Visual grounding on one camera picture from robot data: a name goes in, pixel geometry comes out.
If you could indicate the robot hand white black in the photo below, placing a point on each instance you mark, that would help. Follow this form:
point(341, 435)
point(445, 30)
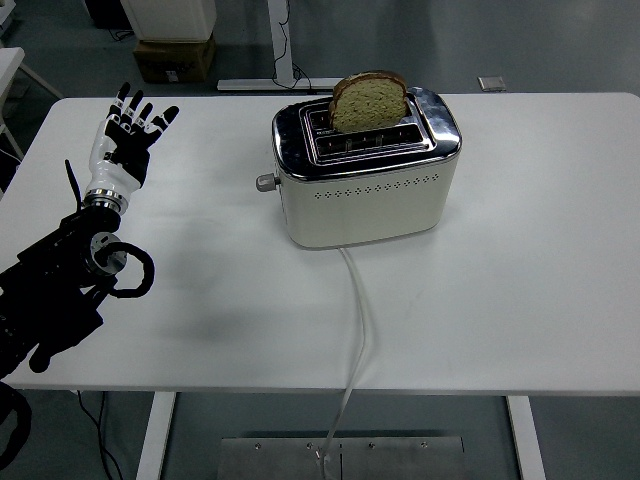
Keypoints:
point(112, 172)

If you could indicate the black box on floor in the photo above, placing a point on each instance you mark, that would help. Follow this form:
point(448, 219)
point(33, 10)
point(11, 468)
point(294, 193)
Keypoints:
point(107, 12)

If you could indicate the white table leg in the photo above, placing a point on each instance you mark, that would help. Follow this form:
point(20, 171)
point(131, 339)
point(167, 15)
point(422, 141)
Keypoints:
point(525, 440)
point(155, 435)

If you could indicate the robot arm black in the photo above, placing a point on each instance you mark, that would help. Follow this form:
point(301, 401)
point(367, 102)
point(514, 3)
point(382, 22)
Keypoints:
point(50, 295)

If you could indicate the white cabinet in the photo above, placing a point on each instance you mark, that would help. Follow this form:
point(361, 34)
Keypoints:
point(170, 17)

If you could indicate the grey floor socket plate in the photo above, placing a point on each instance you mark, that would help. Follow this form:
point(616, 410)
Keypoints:
point(491, 83)

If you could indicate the grey metal plate with screws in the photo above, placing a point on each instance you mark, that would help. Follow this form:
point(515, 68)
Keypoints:
point(400, 460)

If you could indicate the white desk leg with foot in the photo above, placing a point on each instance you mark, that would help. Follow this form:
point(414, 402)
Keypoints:
point(279, 30)

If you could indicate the brown bread slice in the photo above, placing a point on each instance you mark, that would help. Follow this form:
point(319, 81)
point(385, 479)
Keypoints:
point(370, 107)

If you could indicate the grey toaster lever knob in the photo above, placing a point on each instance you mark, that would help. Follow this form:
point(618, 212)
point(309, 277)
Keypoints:
point(265, 182)

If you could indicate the small white side table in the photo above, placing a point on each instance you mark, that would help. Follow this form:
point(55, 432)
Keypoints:
point(7, 65)

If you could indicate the brown cardboard box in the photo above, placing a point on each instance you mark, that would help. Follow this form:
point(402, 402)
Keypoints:
point(172, 60)

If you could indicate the cream and chrome toaster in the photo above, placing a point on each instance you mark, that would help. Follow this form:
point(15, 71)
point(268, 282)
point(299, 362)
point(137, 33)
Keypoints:
point(370, 210)

